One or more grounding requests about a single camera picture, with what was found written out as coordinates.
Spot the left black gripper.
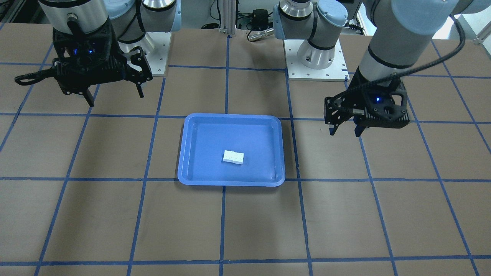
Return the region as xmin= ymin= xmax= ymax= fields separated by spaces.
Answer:
xmin=324 ymin=69 xmax=410 ymax=138

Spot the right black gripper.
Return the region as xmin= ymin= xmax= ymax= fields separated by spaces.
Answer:
xmin=14 ymin=19 xmax=153 ymax=108

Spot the white block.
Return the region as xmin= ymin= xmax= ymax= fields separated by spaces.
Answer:
xmin=222 ymin=150 xmax=238 ymax=164
xmin=231 ymin=152 xmax=244 ymax=165

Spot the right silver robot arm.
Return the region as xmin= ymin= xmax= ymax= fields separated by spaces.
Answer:
xmin=14 ymin=0 xmax=182 ymax=107

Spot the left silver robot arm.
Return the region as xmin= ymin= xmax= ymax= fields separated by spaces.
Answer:
xmin=272 ymin=0 xmax=490 ymax=137

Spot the blue plastic tray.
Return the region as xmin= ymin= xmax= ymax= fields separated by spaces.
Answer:
xmin=177 ymin=113 xmax=286 ymax=187

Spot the silver cylindrical connector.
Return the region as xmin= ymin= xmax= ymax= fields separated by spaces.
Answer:
xmin=247 ymin=28 xmax=275 ymax=42

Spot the black power adapter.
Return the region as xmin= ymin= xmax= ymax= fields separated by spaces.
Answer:
xmin=251 ymin=9 xmax=269 ymax=26

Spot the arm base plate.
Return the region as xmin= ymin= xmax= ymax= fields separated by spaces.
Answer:
xmin=283 ymin=39 xmax=349 ymax=82
xmin=119 ymin=32 xmax=172 ymax=77

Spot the aluminium frame post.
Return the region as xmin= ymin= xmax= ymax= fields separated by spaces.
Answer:
xmin=216 ymin=0 xmax=238 ymax=38

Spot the black braided cable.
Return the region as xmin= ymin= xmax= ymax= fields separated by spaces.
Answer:
xmin=341 ymin=15 xmax=466 ymax=100

